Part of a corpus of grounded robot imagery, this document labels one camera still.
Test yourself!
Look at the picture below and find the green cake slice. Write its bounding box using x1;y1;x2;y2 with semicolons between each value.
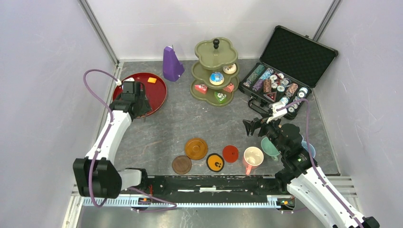
214;92;227;104

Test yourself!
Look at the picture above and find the red round tray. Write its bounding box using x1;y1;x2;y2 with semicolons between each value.
121;72;167;116

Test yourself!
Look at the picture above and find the pink cake slice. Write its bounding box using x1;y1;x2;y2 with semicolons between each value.
194;84;208;94

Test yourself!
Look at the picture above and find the teal mug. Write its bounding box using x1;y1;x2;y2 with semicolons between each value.
260;137;280;162

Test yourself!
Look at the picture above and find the black yellow round coaster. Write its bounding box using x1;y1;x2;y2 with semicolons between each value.
206;153;225;172

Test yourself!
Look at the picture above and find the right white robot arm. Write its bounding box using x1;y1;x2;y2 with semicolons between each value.
242;118;380;228

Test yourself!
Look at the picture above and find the light wooden round coaster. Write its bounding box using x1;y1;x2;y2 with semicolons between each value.
184;138;208;161

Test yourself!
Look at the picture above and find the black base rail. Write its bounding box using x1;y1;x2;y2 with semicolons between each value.
137;175;289;204

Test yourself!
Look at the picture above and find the pink cream mug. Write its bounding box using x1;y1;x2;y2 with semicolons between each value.
242;147;264;175

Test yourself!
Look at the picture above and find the red triangle all-in button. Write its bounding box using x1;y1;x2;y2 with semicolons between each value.
263;92;277;103

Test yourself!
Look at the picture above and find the orange square pastry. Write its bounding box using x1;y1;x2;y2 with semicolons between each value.
147;77;157;84

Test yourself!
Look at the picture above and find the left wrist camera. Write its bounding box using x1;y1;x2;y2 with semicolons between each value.
122;78;142;95

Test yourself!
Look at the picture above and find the blue mug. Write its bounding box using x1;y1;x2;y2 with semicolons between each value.
301;139;316;158

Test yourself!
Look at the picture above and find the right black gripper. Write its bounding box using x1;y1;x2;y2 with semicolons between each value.
242;113;287;155

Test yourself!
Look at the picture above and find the purple metronome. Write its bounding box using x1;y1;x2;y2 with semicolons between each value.
163;46;185;82

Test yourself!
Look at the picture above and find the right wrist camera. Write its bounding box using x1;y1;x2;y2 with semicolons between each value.
266;102;289;124

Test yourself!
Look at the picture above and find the blue frosted donut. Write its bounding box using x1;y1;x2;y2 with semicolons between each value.
209;72;225;86

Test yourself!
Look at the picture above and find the green three-tier serving stand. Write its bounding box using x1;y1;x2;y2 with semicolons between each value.
190;37;240;107

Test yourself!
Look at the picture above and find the chocolate cream donut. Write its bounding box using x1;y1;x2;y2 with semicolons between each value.
222;63;237;75

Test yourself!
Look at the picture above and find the dark wooden round coaster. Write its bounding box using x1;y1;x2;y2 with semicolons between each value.
172;155;192;175

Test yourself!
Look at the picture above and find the black poker chip case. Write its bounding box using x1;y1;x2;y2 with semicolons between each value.
239;25;339;115

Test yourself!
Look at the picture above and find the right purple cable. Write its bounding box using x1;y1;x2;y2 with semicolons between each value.
277;98;364;228

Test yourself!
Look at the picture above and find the pink roll cake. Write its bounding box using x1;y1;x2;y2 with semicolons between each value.
223;83;235;93

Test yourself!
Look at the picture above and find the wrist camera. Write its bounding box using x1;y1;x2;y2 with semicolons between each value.
122;78;142;95
266;102;289;124

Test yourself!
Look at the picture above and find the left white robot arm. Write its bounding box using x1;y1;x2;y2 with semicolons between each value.
73;91;151;199

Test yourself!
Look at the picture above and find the red round coaster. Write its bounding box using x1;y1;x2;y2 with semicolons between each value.
222;145;239;163

